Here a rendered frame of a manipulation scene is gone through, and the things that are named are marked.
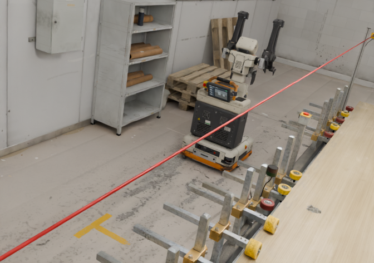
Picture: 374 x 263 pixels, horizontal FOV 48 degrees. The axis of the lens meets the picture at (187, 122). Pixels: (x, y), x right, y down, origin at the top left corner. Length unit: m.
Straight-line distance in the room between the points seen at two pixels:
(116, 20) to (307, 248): 3.37
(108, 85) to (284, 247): 3.34
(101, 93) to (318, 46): 6.45
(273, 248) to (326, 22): 8.52
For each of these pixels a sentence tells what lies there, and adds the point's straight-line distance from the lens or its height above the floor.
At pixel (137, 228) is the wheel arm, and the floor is 0.96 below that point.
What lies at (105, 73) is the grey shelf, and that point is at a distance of 5.01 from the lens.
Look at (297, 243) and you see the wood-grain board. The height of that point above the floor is 0.90.
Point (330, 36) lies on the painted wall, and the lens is 10.34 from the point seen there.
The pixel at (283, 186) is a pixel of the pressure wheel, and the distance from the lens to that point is 2.73.
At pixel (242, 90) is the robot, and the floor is 0.83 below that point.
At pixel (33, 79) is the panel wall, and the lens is 4.49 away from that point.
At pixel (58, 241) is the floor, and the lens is 3.43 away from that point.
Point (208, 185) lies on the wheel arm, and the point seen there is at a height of 0.86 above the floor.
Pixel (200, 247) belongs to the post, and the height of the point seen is 0.99.
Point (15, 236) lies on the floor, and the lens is 3.50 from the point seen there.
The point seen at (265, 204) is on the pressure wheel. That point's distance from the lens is 2.48.
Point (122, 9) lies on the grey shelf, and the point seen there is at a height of 1.46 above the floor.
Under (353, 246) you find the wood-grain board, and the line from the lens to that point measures 2.41.
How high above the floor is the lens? 2.15
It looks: 22 degrees down
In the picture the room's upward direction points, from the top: 10 degrees clockwise
